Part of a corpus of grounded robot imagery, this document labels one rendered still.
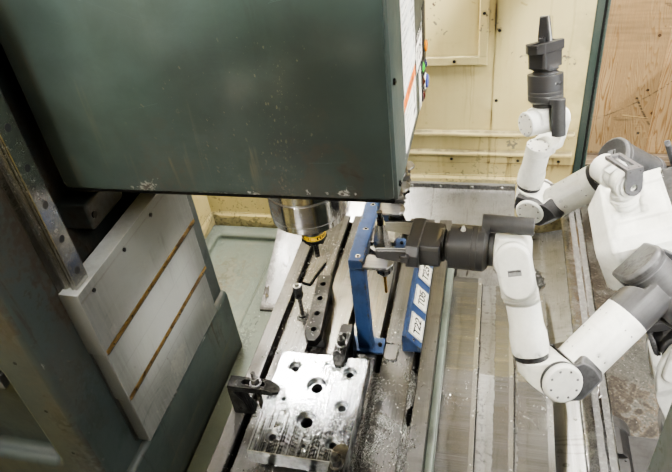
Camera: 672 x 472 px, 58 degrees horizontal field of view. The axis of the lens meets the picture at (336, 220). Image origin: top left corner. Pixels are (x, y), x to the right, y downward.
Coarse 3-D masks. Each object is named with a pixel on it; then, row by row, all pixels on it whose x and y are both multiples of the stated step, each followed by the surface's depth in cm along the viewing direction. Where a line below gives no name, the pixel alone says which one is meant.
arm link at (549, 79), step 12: (528, 48) 150; (540, 48) 148; (552, 48) 150; (528, 60) 153; (540, 60) 150; (552, 60) 151; (540, 72) 153; (552, 72) 152; (528, 84) 156; (540, 84) 152; (552, 84) 152
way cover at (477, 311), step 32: (480, 288) 206; (480, 320) 194; (544, 320) 194; (448, 352) 181; (480, 352) 182; (448, 384) 172; (480, 384) 172; (512, 384) 170; (448, 416) 165; (480, 416) 165; (512, 416) 164; (544, 416) 164; (448, 448) 159; (480, 448) 159; (512, 448) 158; (544, 448) 158
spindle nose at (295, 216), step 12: (276, 204) 117; (288, 204) 115; (300, 204) 114; (312, 204) 114; (324, 204) 115; (336, 204) 117; (276, 216) 119; (288, 216) 117; (300, 216) 116; (312, 216) 116; (324, 216) 117; (336, 216) 119; (288, 228) 119; (300, 228) 118; (312, 228) 118; (324, 228) 119
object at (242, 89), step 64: (0, 0) 96; (64, 0) 94; (128, 0) 91; (192, 0) 89; (256, 0) 87; (320, 0) 85; (384, 0) 84; (64, 64) 101; (128, 64) 98; (192, 64) 96; (256, 64) 93; (320, 64) 91; (384, 64) 89; (64, 128) 109; (128, 128) 106; (192, 128) 103; (256, 128) 100; (320, 128) 98; (384, 128) 95; (192, 192) 113; (256, 192) 109; (320, 192) 106; (384, 192) 103
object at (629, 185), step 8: (608, 160) 131; (616, 160) 129; (624, 160) 130; (632, 160) 128; (624, 168) 126; (632, 168) 125; (640, 168) 125; (624, 176) 127; (632, 176) 125; (640, 176) 126; (616, 184) 128; (624, 184) 127; (632, 184) 126; (640, 184) 127; (616, 192) 128; (624, 192) 128; (632, 192) 127
